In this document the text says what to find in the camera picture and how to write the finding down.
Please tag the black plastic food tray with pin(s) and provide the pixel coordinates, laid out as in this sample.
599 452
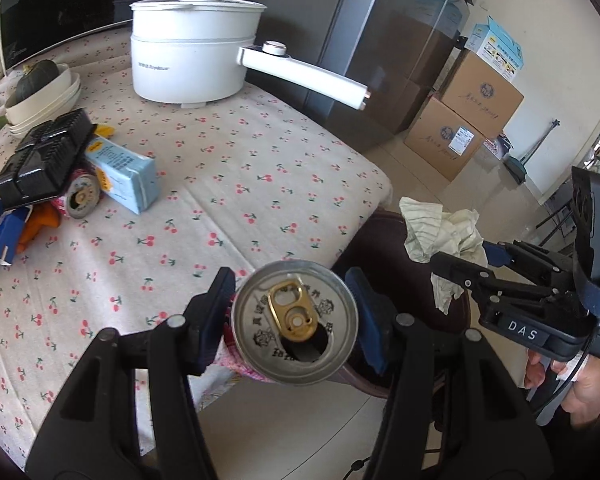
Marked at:
45 155

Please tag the pink drink can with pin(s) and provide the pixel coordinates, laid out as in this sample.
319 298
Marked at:
260 330
82 197

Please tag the white electric cooking pot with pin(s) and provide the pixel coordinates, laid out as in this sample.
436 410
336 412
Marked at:
190 60

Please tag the light blue drink carton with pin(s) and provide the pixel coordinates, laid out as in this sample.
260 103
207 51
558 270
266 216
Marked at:
122 175

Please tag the grey refrigerator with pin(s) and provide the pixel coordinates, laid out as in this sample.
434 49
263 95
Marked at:
380 60

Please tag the cream ceramic plate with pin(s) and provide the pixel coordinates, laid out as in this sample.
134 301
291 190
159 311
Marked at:
72 110

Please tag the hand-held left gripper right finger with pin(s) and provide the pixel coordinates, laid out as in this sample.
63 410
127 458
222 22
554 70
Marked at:
369 322

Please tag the brown cardboard box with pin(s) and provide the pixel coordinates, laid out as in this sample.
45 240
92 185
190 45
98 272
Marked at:
480 95
440 140

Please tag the person's right hand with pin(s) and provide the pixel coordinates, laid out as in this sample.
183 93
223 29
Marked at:
592 390

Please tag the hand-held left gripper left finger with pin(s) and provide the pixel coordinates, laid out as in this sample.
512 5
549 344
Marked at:
220 312

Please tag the small blue white carton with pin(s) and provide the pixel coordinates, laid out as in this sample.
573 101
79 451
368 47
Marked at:
5 232

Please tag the orange snack wrapper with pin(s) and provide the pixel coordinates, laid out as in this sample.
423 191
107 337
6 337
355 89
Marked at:
40 225

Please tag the striped paper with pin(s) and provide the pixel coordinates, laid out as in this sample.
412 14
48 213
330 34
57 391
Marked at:
430 230

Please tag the blue and white box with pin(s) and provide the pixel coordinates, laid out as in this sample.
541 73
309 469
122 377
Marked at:
495 47

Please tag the black microwave oven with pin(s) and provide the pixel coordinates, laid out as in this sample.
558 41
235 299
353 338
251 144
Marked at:
55 10

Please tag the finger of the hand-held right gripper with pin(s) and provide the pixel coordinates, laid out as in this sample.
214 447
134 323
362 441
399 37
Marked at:
497 254
460 267

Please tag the round brown stool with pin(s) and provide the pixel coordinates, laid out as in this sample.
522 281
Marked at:
420 285

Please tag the stack of white bowls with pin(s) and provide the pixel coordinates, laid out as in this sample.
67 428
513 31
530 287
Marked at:
70 95

